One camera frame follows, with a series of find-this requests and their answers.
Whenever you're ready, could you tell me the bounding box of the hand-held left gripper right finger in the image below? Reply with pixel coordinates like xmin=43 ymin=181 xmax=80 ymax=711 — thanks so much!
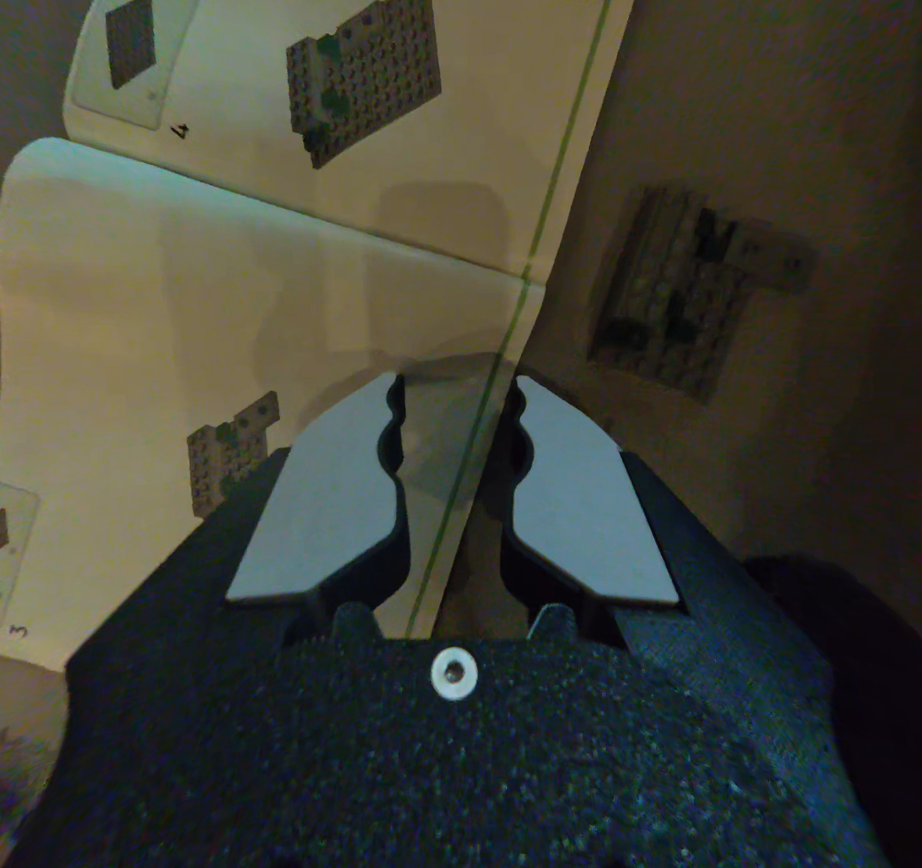
xmin=500 ymin=376 xmax=681 ymax=618

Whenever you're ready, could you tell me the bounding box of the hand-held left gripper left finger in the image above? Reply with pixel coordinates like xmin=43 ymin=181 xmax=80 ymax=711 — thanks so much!
xmin=225 ymin=371 xmax=412 ymax=614

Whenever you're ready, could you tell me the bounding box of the grey brick plate build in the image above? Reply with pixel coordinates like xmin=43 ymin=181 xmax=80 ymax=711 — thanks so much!
xmin=587 ymin=187 xmax=818 ymax=405

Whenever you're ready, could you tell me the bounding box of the brick instruction booklet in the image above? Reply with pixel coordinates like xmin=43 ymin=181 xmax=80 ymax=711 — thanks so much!
xmin=0 ymin=0 xmax=653 ymax=674

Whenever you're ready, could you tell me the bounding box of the grey desk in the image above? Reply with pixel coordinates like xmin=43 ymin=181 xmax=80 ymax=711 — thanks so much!
xmin=0 ymin=0 xmax=922 ymax=847

